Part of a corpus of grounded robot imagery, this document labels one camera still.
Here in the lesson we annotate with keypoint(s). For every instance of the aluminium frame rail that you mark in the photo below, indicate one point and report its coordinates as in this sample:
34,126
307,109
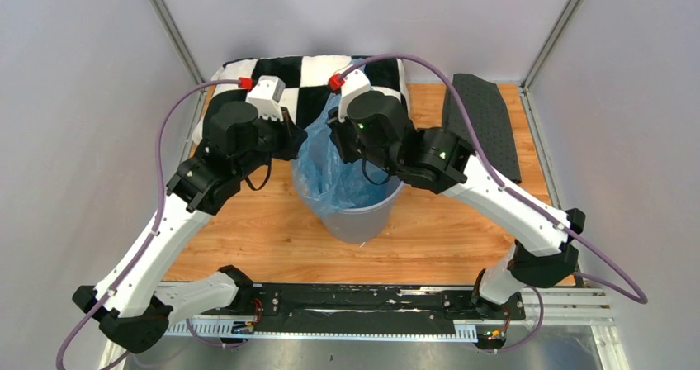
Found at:
563,328

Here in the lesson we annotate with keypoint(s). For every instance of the dark grey perforated mat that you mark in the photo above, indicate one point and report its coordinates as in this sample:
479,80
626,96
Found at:
490,119

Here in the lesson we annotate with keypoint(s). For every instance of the grey plastic trash bin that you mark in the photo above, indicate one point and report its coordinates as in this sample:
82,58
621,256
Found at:
361,220

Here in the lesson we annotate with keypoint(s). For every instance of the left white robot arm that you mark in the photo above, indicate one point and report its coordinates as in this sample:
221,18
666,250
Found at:
132,310

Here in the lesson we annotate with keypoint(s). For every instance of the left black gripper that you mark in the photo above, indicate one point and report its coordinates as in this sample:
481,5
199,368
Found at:
292,135

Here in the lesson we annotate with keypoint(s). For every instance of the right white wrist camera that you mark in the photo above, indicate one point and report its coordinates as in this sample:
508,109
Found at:
355,84

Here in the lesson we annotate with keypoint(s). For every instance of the left aluminium corner post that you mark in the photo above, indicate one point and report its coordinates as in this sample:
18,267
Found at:
171,28

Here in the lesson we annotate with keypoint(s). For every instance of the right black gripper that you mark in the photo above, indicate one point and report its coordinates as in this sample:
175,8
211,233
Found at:
338,132

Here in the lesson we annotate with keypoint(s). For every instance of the blue plastic trash bag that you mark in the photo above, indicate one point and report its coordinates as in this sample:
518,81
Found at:
318,146

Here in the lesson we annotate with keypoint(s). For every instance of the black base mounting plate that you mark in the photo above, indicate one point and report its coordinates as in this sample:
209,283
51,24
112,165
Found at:
367,309

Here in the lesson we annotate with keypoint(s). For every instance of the aluminium corner post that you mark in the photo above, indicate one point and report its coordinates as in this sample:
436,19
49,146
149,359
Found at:
171,28
557,31

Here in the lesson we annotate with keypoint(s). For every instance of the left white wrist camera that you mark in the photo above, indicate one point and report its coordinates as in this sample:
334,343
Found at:
265,96

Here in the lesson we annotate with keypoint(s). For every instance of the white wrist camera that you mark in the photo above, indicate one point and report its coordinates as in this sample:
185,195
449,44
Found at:
355,84
265,96

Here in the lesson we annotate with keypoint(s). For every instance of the right aluminium corner post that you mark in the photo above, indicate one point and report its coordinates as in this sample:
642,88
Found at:
557,31

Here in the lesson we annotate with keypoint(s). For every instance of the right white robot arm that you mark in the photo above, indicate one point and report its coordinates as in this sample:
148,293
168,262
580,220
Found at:
542,254

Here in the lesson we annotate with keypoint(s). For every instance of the black white checkered pillow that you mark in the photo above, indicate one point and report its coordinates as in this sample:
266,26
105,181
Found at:
306,79

